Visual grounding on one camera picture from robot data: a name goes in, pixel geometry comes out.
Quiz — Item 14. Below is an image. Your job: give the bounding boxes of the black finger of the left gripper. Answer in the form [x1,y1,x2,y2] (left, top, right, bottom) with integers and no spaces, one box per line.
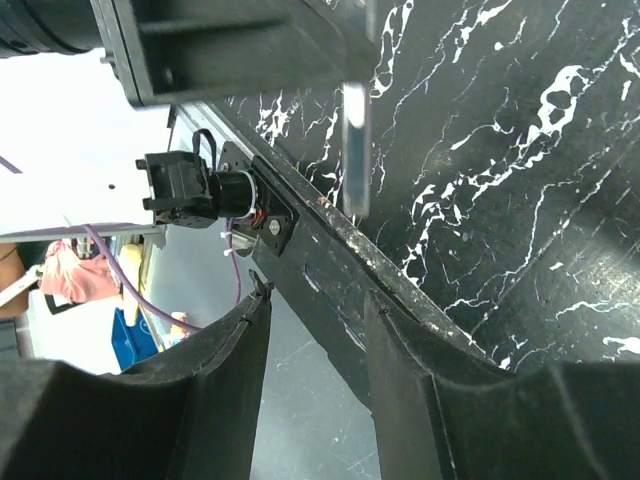
[134,1,378,100]

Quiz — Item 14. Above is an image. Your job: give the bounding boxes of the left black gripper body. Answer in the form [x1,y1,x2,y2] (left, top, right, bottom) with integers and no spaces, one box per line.
[90,1,175,108]

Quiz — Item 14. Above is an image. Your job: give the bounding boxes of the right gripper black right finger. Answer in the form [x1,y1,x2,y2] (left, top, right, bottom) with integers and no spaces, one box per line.
[365,293,639,479]

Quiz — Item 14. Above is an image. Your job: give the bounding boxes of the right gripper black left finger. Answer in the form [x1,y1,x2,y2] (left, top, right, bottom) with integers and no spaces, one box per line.
[1,279,273,479]

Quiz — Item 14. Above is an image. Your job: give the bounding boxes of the grey phone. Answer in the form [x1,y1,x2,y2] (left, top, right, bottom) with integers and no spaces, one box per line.
[342,83,372,218]

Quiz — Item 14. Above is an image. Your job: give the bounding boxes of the colourful toy bins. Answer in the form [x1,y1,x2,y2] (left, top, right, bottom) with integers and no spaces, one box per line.
[111,308,159,371]

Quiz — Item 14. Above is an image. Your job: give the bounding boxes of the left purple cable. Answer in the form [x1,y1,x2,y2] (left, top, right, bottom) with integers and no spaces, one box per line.
[82,214,244,334]

